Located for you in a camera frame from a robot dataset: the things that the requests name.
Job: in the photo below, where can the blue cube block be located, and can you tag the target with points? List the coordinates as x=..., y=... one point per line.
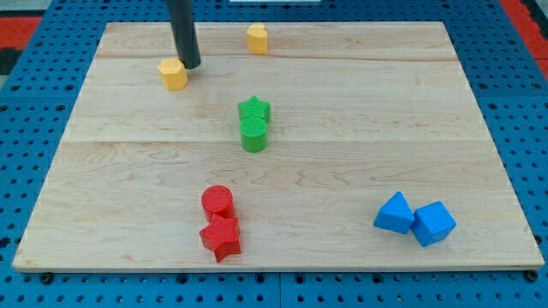
x=432, y=223

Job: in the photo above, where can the blue triangle block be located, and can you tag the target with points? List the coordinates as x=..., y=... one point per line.
x=395, y=215

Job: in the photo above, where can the green star block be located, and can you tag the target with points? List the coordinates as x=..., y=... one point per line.
x=254, y=106

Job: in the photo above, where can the green cylinder block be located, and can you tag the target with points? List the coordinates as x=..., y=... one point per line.
x=253, y=130

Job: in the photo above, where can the yellow hexagon block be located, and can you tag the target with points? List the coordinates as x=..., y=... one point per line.
x=173, y=74

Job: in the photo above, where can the light wooden board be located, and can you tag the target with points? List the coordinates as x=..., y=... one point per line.
x=359, y=111

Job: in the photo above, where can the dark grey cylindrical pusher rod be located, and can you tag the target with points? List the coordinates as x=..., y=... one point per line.
x=182, y=23

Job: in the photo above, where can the red cylinder block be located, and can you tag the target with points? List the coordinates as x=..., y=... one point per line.
x=217, y=200

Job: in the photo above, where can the red star block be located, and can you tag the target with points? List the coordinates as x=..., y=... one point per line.
x=222, y=236

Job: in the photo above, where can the yellow heart block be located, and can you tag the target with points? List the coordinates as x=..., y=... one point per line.
x=257, y=39

